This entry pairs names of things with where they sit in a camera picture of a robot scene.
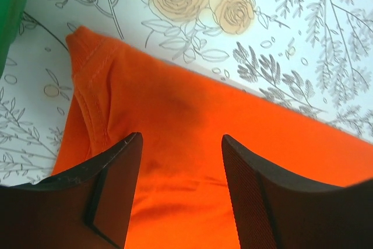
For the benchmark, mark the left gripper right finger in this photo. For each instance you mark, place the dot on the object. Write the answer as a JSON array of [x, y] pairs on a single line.
[[276, 208]]

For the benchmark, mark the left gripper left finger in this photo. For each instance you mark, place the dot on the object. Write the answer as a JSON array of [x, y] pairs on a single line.
[[87, 206]]

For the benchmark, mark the orange t shirt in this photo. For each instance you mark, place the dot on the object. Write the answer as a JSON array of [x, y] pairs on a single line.
[[181, 198]]

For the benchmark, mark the floral patterned table mat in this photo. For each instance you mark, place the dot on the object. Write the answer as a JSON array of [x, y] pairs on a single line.
[[312, 56]]

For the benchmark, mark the green plastic bin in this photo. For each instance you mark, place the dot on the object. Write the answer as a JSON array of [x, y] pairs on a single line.
[[11, 14]]

